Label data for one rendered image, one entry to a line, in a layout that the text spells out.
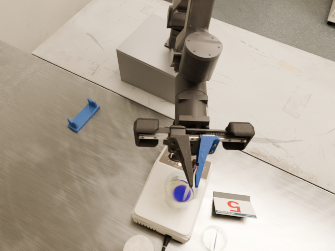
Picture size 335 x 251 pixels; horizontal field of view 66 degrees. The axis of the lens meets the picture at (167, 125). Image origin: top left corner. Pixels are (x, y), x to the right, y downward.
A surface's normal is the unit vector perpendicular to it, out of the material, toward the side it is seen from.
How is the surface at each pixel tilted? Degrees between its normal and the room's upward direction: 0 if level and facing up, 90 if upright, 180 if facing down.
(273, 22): 0
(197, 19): 72
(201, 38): 4
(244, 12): 0
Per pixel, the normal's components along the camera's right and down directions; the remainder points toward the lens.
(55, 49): 0.04, -0.51
